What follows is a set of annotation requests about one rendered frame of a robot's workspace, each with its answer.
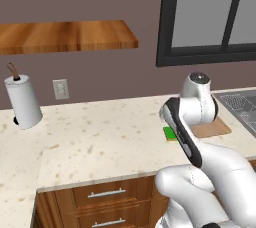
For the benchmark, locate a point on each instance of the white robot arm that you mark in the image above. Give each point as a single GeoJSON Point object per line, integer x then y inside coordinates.
{"type": "Point", "coordinates": [213, 168]}

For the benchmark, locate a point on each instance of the green sponge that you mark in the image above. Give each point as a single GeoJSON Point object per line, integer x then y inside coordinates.
{"type": "Point", "coordinates": [169, 133]}

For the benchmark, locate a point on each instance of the light wooden cutting board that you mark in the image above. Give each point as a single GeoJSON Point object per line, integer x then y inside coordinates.
{"type": "Point", "coordinates": [216, 128]}

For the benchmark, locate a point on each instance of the wooden drawer front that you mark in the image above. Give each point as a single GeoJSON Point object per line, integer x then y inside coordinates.
{"type": "Point", "coordinates": [110, 218]}
{"type": "Point", "coordinates": [105, 193]}

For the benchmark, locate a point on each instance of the white paper towel roll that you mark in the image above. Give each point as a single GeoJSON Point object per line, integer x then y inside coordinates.
{"type": "Point", "coordinates": [24, 102]}

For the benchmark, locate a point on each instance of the wooden cabinet run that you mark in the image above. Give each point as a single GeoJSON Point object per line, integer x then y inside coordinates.
{"type": "Point", "coordinates": [100, 205]}

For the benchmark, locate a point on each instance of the steel sink basin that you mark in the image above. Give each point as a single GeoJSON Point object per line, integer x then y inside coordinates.
{"type": "Point", "coordinates": [241, 107]}

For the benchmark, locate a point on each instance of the black framed window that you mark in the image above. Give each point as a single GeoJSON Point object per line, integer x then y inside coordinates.
{"type": "Point", "coordinates": [206, 15]}

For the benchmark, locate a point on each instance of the dark paper towel holder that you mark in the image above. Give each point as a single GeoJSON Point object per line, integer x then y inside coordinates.
{"type": "Point", "coordinates": [13, 71]}

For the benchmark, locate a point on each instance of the grey wall outlet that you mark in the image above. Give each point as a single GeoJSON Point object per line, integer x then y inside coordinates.
{"type": "Point", "coordinates": [61, 89]}

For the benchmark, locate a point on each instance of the wooden wall shelf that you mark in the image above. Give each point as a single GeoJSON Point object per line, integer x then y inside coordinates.
{"type": "Point", "coordinates": [63, 36]}

